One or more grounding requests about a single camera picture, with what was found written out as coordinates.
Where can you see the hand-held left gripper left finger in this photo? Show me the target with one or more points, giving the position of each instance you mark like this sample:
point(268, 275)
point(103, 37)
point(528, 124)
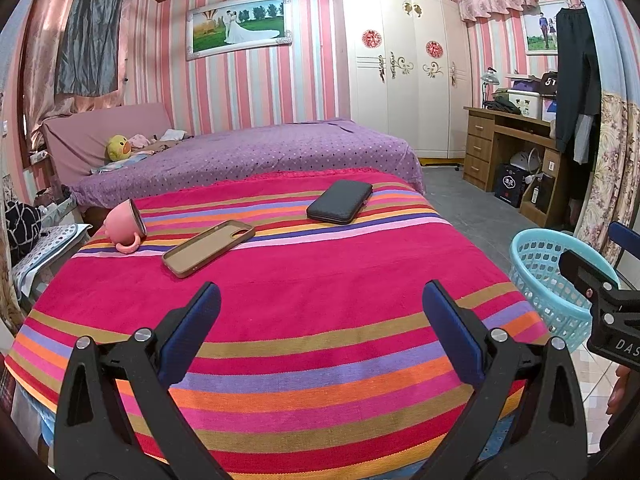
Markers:
point(192, 330)

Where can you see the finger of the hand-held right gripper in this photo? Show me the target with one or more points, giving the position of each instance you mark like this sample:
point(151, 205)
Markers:
point(627, 245)
point(582, 272)

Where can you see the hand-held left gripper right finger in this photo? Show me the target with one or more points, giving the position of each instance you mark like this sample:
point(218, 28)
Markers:
point(450, 330)

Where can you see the blue plastic basket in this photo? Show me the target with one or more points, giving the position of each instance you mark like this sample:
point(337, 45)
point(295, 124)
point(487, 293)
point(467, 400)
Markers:
point(545, 290)

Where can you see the person's right hand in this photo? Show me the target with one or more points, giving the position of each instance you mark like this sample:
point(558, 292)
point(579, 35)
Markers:
point(620, 390)

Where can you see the beige floral curtain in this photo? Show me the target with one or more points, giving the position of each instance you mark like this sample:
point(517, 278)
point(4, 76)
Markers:
point(617, 170)

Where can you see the tan phone case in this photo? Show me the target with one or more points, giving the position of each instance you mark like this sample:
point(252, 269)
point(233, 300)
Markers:
point(207, 250)

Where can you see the dark blue box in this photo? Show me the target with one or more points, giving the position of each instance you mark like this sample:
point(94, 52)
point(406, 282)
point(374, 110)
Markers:
point(509, 185)

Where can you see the striped blanket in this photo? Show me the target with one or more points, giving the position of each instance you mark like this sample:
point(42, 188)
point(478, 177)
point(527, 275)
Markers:
point(310, 310)

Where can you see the pink mug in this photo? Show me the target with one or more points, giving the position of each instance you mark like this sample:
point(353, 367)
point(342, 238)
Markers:
point(122, 225)

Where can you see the wooden desk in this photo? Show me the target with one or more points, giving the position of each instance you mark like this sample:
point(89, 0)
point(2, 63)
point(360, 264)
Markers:
point(480, 145)

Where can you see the polka dot cushion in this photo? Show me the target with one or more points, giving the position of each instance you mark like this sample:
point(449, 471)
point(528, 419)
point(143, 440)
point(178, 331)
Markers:
point(50, 247)

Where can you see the black wallet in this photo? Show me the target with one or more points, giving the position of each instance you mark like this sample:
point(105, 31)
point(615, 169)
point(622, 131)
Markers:
point(340, 202)

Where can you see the white storage box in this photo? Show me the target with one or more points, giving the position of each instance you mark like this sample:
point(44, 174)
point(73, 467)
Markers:
point(524, 105)

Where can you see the dark hanging clothes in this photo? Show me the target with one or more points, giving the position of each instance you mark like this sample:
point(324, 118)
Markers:
point(575, 75)

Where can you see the black cloth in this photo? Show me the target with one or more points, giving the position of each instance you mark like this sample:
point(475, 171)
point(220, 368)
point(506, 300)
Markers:
point(502, 107)

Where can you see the purple bedspread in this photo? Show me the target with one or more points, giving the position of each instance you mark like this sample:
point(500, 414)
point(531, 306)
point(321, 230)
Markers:
point(260, 155)

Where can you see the yellow duck plush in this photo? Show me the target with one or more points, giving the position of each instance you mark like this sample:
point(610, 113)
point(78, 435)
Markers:
point(119, 149)

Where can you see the black and white patterned bag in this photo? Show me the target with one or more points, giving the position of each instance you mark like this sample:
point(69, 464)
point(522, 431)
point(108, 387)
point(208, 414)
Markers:
point(22, 232)

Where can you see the white cloth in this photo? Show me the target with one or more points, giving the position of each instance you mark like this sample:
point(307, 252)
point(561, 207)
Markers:
point(173, 134)

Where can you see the pink cloth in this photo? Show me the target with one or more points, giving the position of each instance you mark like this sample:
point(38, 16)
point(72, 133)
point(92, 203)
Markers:
point(139, 141)

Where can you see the desk lamp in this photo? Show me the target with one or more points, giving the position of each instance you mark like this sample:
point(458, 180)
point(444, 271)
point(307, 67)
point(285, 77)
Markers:
point(488, 77)

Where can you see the pink covered headboard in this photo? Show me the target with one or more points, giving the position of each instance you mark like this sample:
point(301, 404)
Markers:
point(80, 135)

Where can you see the white wardrobe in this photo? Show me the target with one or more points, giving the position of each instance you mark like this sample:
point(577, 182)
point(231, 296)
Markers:
point(400, 105)

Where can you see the white power strip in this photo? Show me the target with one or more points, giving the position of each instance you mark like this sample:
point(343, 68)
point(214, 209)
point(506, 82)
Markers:
point(38, 157)

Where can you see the small framed photo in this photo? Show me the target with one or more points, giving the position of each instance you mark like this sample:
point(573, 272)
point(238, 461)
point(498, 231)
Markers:
point(541, 30)

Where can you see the red paper-cut decoration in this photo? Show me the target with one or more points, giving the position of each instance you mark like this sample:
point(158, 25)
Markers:
point(372, 39)
point(434, 49)

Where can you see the framed wedding photo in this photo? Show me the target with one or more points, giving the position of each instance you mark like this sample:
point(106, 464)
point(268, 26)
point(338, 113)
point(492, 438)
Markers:
point(237, 25)

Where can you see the shiny pink curtain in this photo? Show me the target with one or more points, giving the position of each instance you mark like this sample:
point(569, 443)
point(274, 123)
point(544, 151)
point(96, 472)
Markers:
point(42, 60)

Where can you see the grey curtain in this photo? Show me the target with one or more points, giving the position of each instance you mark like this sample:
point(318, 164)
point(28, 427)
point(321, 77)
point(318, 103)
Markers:
point(90, 30)

